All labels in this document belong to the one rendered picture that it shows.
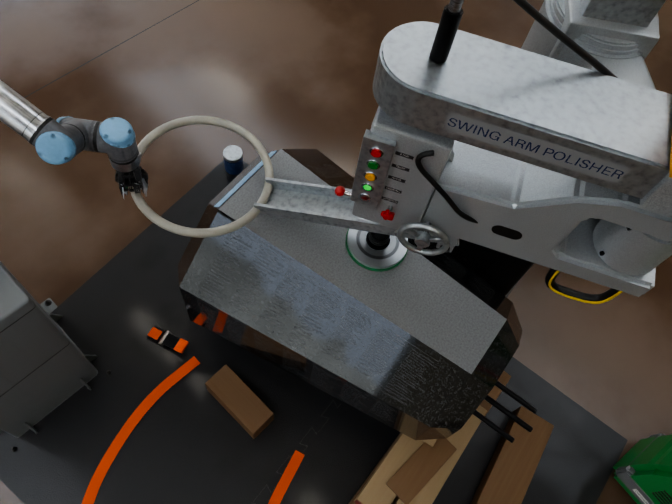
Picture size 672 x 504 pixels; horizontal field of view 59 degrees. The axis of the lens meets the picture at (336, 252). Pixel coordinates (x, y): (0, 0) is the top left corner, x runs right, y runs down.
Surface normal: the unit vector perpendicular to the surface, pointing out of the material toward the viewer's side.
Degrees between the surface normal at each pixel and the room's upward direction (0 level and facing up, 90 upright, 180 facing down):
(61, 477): 0
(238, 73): 0
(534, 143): 90
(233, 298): 45
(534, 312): 0
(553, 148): 90
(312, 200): 17
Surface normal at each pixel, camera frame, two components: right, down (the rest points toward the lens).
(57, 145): 0.11, 0.46
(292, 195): -0.18, -0.53
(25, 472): 0.10, -0.46
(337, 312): -0.33, 0.18
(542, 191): -0.54, -0.55
